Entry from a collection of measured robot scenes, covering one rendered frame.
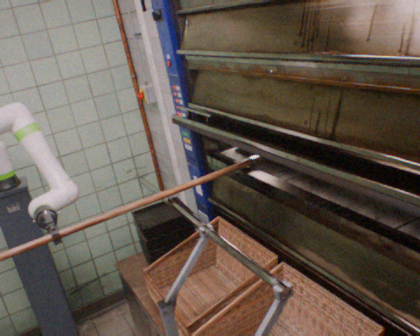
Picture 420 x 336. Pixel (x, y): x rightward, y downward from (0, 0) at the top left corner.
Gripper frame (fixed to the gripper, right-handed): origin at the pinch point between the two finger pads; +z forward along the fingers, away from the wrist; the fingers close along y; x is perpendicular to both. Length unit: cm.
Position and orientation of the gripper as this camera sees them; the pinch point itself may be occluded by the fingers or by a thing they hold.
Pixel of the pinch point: (55, 235)
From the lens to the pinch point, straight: 195.0
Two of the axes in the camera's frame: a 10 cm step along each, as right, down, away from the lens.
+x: -8.7, 3.2, -3.8
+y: 1.9, 9.2, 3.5
